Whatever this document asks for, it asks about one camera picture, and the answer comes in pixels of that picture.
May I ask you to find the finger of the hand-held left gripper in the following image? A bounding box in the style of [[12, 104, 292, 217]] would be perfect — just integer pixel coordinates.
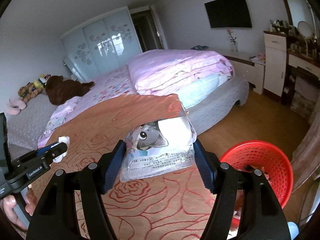
[[37, 142, 60, 157], [46, 144, 68, 165]]

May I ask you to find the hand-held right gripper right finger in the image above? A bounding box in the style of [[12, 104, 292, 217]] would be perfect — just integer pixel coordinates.
[[193, 139, 292, 240]]

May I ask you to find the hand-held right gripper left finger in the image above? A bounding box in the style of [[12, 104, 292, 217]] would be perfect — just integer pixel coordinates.
[[26, 139, 126, 240]]

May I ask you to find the white tissue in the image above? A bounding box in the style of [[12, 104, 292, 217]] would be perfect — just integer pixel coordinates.
[[51, 136, 71, 163]]

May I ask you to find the cat print plastic packaging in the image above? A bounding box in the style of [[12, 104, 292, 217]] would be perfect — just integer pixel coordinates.
[[119, 110, 198, 183]]

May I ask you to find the red plastic mesh basket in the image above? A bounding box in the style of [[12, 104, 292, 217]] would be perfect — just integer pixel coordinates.
[[219, 141, 293, 209]]

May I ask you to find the person's left hand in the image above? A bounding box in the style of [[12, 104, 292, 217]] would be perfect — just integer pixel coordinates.
[[0, 195, 37, 232]]

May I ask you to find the pink cartoon print cloth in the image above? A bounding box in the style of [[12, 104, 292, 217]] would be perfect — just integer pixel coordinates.
[[37, 96, 82, 148]]

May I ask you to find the orange rose print tablecloth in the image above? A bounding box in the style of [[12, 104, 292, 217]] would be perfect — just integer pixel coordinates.
[[26, 94, 240, 240]]

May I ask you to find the pink plush toy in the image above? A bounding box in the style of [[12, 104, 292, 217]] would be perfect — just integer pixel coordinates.
[[6, 98, 27, 115]]

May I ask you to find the brown woven plush toy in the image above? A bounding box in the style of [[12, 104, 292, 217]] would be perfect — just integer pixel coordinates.
[[18, 85, 42, 103]]

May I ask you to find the grey upholstered bed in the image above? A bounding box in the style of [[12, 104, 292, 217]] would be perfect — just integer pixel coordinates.
[[6, 50, 250, 150]]

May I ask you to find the yellow plush toy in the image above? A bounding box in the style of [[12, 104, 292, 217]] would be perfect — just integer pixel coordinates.
[[34, 74, 50, 89]]

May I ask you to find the light blue pillow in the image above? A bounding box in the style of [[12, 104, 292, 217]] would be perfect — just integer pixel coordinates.
[[176, 74, 228, 109]]

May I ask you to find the pink floral bed sheet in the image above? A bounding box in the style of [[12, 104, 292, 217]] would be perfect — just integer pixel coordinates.
[[37, 66, 140, 148]]

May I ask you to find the pink patterned curtain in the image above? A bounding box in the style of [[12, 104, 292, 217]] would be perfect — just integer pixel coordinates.
[[291, 120, 320, 193]]

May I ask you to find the low white television cabinet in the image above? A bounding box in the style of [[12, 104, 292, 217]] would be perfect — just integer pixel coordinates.
[[190, 47, 265, 95]]

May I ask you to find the pink folded quilt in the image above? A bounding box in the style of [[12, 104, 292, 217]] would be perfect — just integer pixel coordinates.
[[126, 49, 235, 96]]

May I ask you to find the light blue plastic object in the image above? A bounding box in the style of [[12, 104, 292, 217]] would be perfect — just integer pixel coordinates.
[[287, 221, 299, 240]]

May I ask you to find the floral glass sliding wardrobe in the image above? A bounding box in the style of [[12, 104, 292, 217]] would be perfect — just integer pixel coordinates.
[[61, 6, 143, 82]]

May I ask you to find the patterned storage box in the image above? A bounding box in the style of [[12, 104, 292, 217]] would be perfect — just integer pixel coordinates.
[[290, 90, 314, 120]]

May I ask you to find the tall white cabinet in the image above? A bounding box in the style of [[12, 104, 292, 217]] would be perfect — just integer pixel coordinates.
[[263, 31, 290, 97]]

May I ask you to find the pink rose in vase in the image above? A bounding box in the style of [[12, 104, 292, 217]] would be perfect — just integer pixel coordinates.
[[226, 29, 238, 52]]

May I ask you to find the pink cushioned stool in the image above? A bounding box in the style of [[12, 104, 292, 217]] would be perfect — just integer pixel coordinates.
[[295, 76, 320, 95]]

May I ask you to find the dark wooden door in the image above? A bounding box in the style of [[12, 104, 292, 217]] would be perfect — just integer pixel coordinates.
[[129, 5, 168, 53]]

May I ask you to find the brown dressing table with mirror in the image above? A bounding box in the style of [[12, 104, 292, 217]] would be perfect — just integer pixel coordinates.
[[278, 0, 320, 105]]

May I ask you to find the row of cosmetic bottles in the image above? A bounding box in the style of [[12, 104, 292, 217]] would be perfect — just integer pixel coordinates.
[[269, 19, 320, 58]]

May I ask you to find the round white makeup mirror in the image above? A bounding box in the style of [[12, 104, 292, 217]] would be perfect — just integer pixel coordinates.
[[297, 21, 314, 57]]

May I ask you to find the black wall television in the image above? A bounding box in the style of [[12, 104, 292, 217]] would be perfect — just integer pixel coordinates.
[[204, 0, 252, 29]]

